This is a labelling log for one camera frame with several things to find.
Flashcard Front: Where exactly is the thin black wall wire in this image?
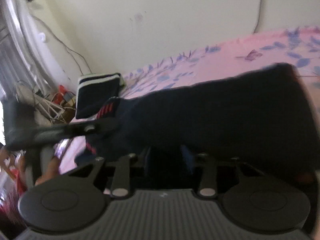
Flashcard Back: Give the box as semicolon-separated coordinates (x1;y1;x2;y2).
24;0;92;75

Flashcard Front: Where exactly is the grey wall cable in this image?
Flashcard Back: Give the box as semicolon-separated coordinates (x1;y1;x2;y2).
253;0;266;34

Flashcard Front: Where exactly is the black white striped folded garment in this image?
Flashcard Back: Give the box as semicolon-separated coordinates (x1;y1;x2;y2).
75;73;125;119

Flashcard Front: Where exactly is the person's left hand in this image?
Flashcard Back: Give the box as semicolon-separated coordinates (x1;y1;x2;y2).
15;152;62;186

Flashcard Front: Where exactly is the pink floral bed sheet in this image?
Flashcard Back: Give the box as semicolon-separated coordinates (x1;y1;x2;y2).
61;26;319;171

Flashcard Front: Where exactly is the black red reindeer sweater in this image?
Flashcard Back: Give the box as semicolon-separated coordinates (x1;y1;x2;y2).
75;63;319;189

